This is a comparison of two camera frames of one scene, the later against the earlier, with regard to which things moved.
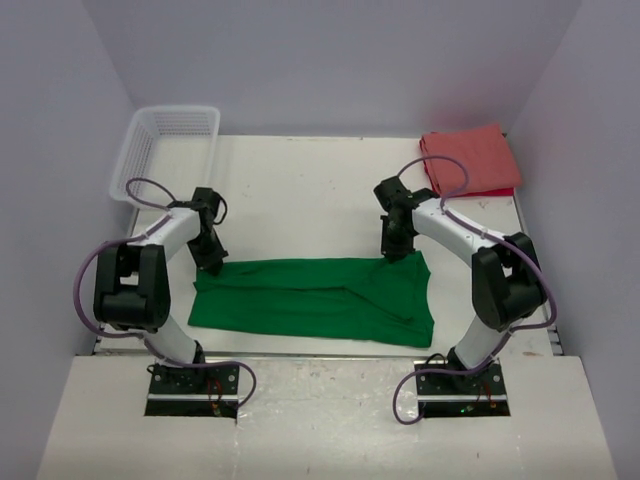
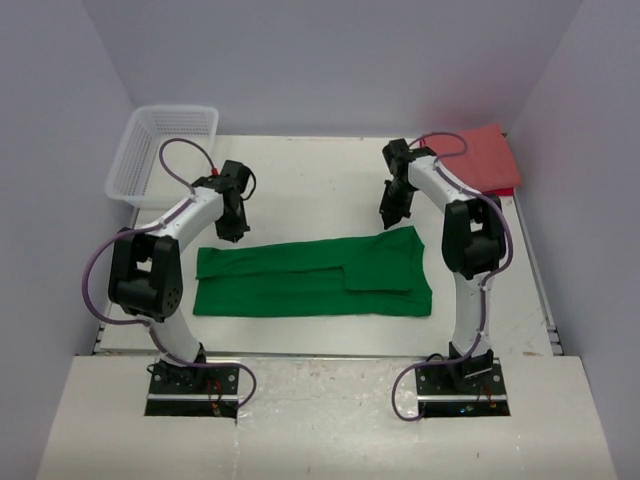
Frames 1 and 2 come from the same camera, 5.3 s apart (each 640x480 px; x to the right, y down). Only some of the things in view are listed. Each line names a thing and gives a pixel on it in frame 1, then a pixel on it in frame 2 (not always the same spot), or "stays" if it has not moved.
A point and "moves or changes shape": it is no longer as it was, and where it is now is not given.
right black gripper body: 396,242 -> 397,200
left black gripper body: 207,250 -> 233,224
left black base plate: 193,391 stays
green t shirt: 347,299 moves or changes shape
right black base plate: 457,394 stays
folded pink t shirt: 485,152 stays
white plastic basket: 167,152 stays
